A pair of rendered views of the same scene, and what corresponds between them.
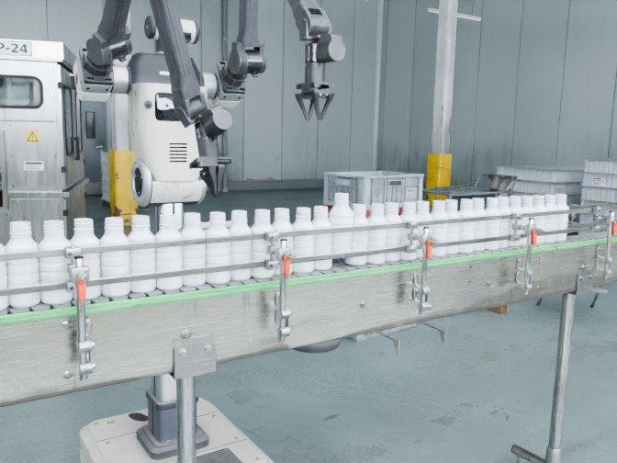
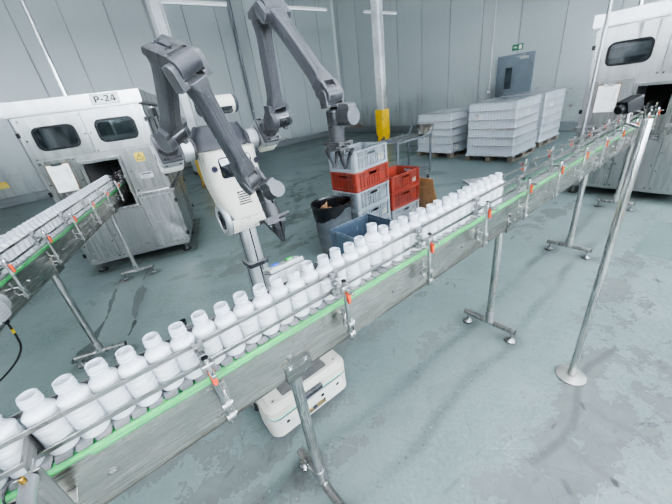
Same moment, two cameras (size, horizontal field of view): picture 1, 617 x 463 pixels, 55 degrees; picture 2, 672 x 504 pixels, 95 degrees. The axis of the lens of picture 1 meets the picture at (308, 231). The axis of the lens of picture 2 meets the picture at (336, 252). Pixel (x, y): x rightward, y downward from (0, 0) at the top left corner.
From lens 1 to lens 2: 59 cm
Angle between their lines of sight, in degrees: 18
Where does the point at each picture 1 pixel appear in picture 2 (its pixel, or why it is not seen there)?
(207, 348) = (305, 360)
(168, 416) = not seen: hidden behind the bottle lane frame
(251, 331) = (329, 336)
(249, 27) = (274, 92)
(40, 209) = (160, 200)
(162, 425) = not seen: hidden behind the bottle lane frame
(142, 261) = (249, 325)
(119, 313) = (243, 366)
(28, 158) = (142, 171)
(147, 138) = (220, 192)
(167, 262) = (266, 319)
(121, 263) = (235, 334)
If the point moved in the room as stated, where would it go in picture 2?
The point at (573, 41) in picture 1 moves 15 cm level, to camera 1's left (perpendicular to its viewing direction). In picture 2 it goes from (454, 21) to (449, 21)
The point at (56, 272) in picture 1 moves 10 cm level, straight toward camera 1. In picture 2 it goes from (190, 360) to (194, 386)
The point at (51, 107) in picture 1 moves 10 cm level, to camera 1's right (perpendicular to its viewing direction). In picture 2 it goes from (145, 134) to (153, 133)
